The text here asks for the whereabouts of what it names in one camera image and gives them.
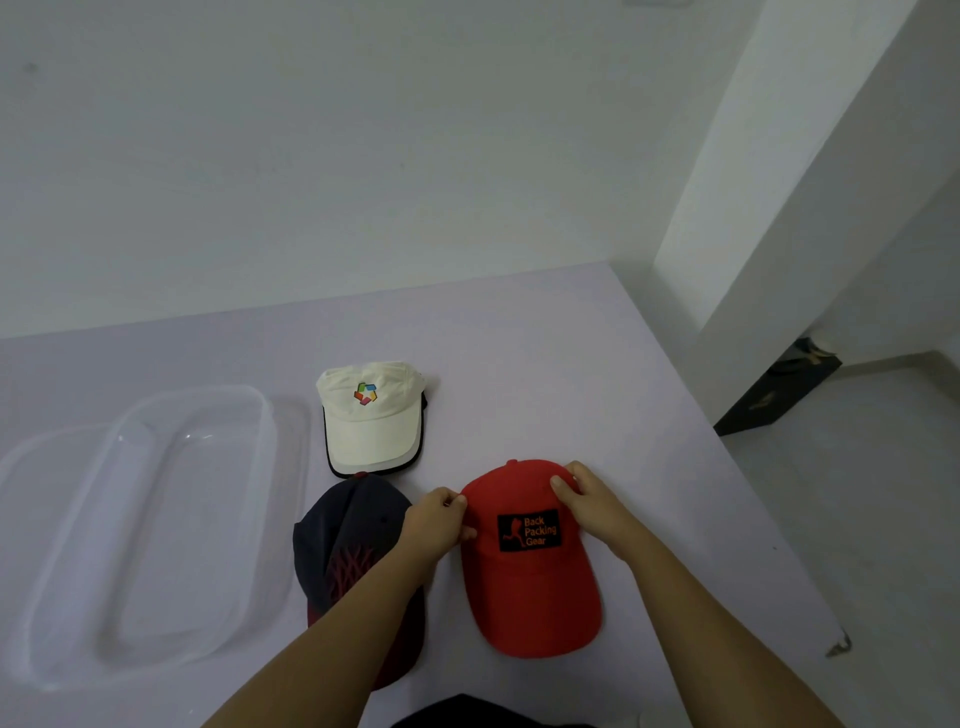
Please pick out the person's left hand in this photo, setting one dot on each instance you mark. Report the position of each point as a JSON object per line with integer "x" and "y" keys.
{"x": 427, "y": 525}

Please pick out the person's right hand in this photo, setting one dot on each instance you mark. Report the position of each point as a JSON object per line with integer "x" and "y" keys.
{"x": 600, "y": 514}

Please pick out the person's left thumb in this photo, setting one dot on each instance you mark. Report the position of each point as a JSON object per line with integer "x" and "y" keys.
{"x": 465, "y": 535}

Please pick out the person's right thumb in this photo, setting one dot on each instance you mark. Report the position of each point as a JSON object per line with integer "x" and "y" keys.
{"x": 562, "y": 487}

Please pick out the red cap with black patch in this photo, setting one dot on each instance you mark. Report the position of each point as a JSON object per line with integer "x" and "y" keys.
{"x": 532, "y": 592}

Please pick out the person's right forearm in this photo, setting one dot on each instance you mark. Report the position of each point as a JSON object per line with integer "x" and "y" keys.
{"x": 712, "y": 637}

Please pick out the person's left forearm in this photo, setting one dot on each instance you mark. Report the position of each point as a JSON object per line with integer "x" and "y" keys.
{"x": 337, "y": 637}

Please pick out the navy cap with red pattern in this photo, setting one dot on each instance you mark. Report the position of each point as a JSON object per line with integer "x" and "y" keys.
{"x": 352, "y": 540}

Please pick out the white cap with colourful logo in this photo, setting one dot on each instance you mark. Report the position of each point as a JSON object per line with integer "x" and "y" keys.
{"x": 371, "y": 431}

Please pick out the black box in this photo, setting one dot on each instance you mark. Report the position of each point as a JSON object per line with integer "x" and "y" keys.
{"x": 780, "y": 390}

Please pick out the clear plastic container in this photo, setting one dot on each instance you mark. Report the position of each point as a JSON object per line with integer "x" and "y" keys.
{"x": 150, "y": 525}

